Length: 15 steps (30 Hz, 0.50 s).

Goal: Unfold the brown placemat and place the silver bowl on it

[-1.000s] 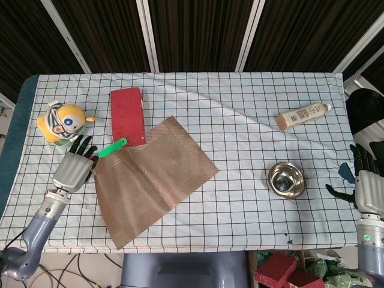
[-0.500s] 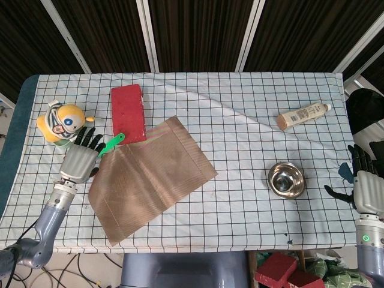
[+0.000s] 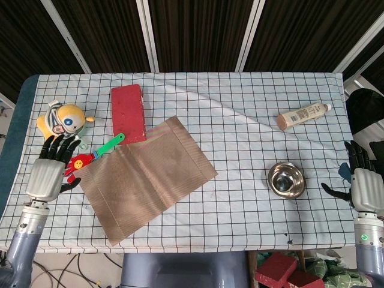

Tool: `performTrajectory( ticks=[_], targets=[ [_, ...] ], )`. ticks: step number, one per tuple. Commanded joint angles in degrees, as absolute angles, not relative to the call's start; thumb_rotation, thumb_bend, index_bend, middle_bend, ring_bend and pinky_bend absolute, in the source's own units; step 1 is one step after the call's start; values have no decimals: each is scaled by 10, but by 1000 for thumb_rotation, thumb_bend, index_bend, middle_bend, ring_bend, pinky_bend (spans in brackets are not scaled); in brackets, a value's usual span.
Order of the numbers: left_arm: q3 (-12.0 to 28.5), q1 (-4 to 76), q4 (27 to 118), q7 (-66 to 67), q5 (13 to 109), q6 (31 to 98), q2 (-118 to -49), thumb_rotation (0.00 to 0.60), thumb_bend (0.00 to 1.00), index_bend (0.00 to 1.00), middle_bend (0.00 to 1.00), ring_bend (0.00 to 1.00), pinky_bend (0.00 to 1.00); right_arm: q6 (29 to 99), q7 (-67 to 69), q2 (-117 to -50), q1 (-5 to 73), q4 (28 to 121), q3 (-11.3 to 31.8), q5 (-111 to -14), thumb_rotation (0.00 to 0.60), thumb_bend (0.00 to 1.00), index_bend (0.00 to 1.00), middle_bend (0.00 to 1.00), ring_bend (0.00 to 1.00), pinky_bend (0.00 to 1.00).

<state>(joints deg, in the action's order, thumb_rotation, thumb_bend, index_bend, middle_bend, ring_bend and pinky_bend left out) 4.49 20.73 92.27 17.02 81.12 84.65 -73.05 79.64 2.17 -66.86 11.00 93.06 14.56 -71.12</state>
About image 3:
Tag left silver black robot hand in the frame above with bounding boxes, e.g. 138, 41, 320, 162
25, 134, 82, 202

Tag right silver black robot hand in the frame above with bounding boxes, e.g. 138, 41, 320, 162
320, 140, 384, 213

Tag red brick block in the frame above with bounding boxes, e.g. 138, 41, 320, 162
110, 84, 148, 146

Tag mint green toy pan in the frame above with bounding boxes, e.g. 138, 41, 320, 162
70, 124, 88, 151

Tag grey-blue robot torso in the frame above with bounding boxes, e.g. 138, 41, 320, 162
120, 251, 250, 288

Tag floor cables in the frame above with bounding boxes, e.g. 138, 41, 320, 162
29, 253, 122, 288

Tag white checkered tablecloth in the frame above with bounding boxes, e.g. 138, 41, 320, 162
0, 71, 384, 251

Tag yellow plush toy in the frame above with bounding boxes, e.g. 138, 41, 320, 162
36, 100, 95, 142

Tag white partition post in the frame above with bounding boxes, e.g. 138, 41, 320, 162
136, 0, 159, 73
40, 0, 92, 74
235, 0, 266, 72
334, 16, 384, 74

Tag metal bowl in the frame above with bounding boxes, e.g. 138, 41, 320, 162
267, 161, 307, 200

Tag green patterned cloth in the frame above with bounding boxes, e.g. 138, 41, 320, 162
299, 256, 367, 288

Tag beige tube bottle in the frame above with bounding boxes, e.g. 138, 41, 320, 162
277, 102, 332, 132

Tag red hand clapper toy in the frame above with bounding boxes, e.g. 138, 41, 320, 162
65, 133, 126, 184

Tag black chair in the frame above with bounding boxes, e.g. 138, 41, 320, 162
344, 88, 384, 136

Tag brown woven placemat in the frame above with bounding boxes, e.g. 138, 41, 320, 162
78, 116, 219, 247

